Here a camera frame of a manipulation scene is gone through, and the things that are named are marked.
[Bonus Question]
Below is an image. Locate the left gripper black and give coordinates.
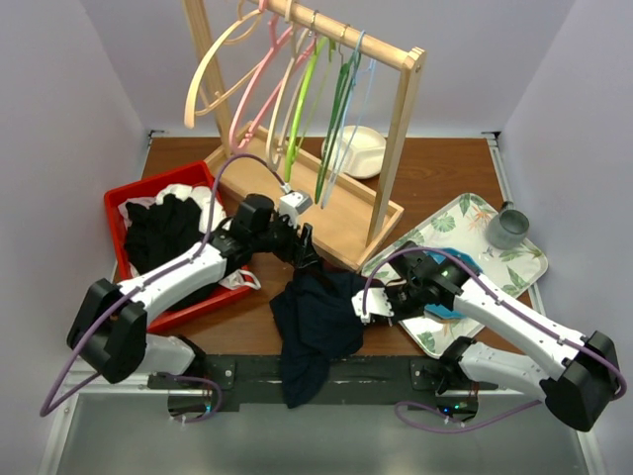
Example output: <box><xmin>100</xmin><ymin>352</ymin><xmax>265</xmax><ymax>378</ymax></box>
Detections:
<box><xmin>251</xmin><ymin>209</ymin><xmax>319</xmax><ymax>268</ymax></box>

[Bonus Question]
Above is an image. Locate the navy tank top red trim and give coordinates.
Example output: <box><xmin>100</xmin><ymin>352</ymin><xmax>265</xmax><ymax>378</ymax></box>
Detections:
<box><xmin>269</xmin><ymin>263</ymin><xmax>366</xmax><ymax>409</ymax></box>

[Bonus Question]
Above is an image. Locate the light blue wire hanger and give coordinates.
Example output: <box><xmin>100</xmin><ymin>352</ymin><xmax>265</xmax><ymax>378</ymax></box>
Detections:
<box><xmin>319</xmin><ymin>30</ymin><xmax>377</xmax><ymax>210</ymax></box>

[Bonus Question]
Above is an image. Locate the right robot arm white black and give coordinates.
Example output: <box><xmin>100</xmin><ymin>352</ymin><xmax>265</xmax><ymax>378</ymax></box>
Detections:
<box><xmin>384</xmin><ymin>241</ymin><xmax>627</xmax><ymax>431</ymax></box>

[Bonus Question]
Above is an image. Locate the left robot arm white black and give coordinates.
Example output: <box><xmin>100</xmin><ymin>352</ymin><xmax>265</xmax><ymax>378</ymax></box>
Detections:
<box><xmin>66</xmin><ymin>191</ymin><xmax>319</xmax><ymax>388</ymax></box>

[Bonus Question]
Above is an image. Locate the wooden hanger rack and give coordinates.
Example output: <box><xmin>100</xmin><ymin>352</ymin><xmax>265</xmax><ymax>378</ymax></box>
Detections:
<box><xmin>205</xmin><ymin>1</ymin><xmax>425</xmax><ymax>270</ymax></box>

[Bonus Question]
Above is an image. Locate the beige plastic hanger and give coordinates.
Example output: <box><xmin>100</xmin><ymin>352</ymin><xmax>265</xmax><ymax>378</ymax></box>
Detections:
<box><xmin>265</xmin><ymin>26</ymin><xmax>311</xmax><ymax>171</ymax></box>

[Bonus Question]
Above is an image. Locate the natural wooden hanger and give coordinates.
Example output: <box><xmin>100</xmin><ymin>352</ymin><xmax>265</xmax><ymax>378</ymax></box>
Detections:
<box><xmin>183</xmin><ymin>1</ymin><xmax>263</xmax><ymax>130</ymax></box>

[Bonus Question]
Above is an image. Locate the dark green hanger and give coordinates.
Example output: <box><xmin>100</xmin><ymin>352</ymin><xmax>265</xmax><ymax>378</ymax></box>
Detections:
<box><xmin>315</xmin><ymin>51</ymin><xmax>360</xmax><ymax>203</ymax></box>

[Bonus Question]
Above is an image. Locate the lime green hanger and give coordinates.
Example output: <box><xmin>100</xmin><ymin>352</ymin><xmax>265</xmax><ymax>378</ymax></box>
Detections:
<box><xmin>285</xmin><ymin>37</ymin><xmax>335</xmax><ymax>182</ymax></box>

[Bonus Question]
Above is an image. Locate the pink plastic hanger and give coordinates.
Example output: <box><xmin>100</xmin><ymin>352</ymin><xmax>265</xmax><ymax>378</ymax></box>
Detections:
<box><xmin>229</xmin><ymin>15</ymin><xmax>312</xmax><ymax>153</ymax></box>

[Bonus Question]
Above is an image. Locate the blue dotted plate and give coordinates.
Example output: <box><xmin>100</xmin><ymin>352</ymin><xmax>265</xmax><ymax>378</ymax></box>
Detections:
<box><xmin>422</xmin><ymin>246</ymin><xmax>484</xmax><ymax>321</ymax></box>

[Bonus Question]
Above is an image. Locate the floral leaf tray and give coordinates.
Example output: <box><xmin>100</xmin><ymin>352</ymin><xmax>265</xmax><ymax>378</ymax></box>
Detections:
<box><xmin>361</xmin><ymin>193</ymin><xmax>548</xmax><ymax>358</ymax></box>

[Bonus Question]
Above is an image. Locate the white divided dish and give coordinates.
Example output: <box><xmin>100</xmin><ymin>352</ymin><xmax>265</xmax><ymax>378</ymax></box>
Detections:
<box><xmin>328</xmin><ymin>126</ymin><xmax>386</xmax><ymax>180</ymax></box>

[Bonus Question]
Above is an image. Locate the white garment in bin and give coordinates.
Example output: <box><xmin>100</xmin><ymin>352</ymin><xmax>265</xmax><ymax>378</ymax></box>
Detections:
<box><xmin>118</xmin><ymin>183</ymin><xmax>264</xmax><ymax>292</ymax></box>

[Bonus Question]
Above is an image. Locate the grey ceramic cup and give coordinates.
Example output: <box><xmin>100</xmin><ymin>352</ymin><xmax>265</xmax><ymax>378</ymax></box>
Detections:
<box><xmin>485</xmin><ymin>201</ymin><xmax>530</xmax><ymax>250</ymax></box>

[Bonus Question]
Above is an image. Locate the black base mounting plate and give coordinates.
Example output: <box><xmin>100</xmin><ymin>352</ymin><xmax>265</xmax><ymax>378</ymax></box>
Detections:
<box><xmin>147</xmin><ymin>353</ymin><xmax>498</xmax><ymax>415</ymax></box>

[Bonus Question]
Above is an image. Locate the red plastic bin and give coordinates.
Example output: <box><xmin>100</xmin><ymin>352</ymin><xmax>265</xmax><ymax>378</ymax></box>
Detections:
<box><xmin>104</xmin><ymin>161</ymin><xmax>259</xmax><ymax>333</ymax></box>

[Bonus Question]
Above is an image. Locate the black garment in bin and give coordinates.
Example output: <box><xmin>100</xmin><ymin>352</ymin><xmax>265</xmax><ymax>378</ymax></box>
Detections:
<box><xmin>122</xmin><ymin>193</ymin><xmax>219</xmax><ymax>313</ymax></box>

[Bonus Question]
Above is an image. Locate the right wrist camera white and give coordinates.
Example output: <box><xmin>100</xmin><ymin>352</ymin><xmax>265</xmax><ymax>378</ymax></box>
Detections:
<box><xmin>351</xmin><ymin>288</ymin><xmax>394</xmax><ymax>325</ymax></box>

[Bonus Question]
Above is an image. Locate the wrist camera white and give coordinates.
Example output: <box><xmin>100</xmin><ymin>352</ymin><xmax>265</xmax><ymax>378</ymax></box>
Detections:
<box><xmin>351</xmin><ymin>288</ymin><xmax>394</xmax><ymax>325</ymax></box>
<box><xmin>278</xmin><ymin>190</ymin><xmax>313</xmax><ymax>219</ymax></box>

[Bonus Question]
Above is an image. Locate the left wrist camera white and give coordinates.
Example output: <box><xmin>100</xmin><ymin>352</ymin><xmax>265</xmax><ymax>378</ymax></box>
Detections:
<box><xmin>278</xmin><ymin>190</ymin><xmax>313</xmax><ymax>219</ymax></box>

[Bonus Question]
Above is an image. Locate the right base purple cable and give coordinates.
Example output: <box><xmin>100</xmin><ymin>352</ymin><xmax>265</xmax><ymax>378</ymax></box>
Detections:
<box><xmin>394</xmin><ymin>398</ymin><xmax>545</xmax><ymax>434</ymax></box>

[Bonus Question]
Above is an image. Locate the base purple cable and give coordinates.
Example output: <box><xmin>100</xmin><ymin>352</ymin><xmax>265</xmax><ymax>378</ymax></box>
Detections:
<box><xmin>162</xmin><ymin>373</ymin><xmax>224</xmax><ymax>425</ymax></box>
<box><xmin>394</xmin><ymin>398</ymin><xmax>545</xmax><ymax>434</ymax></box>

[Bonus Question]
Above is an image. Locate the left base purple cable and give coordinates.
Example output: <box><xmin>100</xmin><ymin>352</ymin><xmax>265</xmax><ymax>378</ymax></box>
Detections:
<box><xmin>162</xmin><ymin>373</ymin><xmax>224</xmax><ymax>425</ymax></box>

